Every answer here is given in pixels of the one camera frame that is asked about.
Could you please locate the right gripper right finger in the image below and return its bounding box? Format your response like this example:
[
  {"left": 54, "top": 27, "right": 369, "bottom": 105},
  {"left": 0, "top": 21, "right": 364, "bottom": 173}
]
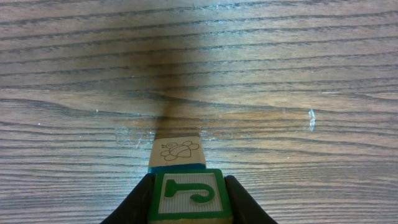
[{"left": 224, "top": 175, "right": 277, "bottom": 224}]

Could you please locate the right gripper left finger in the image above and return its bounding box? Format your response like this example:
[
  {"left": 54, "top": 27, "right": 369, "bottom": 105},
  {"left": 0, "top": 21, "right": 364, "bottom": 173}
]
[{"left": 100, "top": 174, "right": 155, "bottom": 224}]

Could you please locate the wooden block airplane drawing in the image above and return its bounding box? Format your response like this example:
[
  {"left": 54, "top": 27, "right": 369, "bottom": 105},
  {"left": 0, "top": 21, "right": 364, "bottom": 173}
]
[{"left": 147, "top": 169, "right": 234, "bottom": 224}]

